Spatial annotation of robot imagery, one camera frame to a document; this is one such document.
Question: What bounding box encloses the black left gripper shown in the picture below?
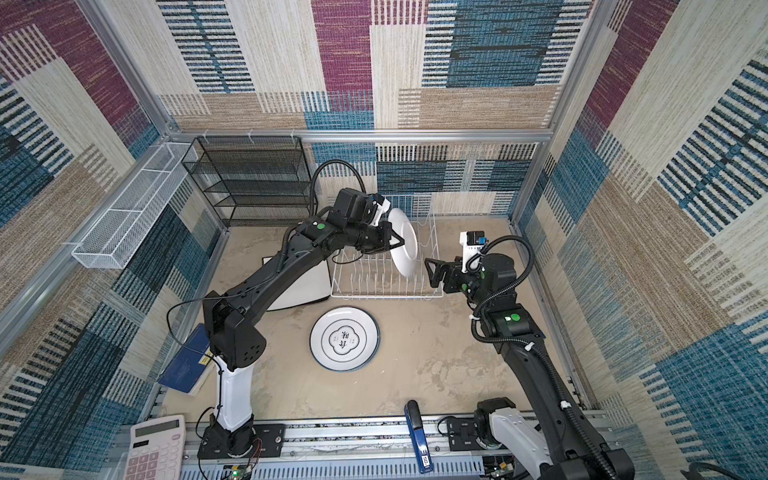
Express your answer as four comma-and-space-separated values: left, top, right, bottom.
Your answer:
344, 223, 405, 254

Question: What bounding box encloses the white round plate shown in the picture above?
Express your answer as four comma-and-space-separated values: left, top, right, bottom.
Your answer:
388, 208, 419, 278
309, 306, 381, 372

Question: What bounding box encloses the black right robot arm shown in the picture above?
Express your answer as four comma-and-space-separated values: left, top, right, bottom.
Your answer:
425, 253, 635, 479

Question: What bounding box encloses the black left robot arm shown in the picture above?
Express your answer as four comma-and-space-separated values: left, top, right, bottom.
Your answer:
202, 188, 405, 457

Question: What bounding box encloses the blue stapler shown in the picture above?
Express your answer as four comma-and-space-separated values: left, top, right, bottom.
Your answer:
404, 400, 434, 474

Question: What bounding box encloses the black mesh shelf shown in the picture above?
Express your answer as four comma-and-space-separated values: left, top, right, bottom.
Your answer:
181, 136, 311, 228

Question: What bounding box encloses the blue book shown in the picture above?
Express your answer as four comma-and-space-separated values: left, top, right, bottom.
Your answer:
158, 323, 212, 396

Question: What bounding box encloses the pink calculator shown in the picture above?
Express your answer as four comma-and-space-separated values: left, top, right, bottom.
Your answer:
123, 415, 186, 480

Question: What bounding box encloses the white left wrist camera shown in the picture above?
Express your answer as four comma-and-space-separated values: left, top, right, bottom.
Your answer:
369, 193, 392, 227

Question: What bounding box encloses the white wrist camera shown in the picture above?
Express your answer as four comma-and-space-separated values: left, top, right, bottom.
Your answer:
369, 193, 392, 227
459, 230, 487, 273

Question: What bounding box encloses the white wire dish rack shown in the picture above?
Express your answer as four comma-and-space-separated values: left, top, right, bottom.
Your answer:
328, 194, 443, 300

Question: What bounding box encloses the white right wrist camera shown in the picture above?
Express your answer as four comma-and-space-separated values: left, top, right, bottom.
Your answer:
459, 230, 487, 273

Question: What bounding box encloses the aluminium mounting rail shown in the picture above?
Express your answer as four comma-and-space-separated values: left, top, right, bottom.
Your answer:
179, 413, 625, 480

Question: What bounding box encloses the white mesh wall basket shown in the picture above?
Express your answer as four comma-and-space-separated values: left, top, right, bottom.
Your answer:
72, 142, 189, 270

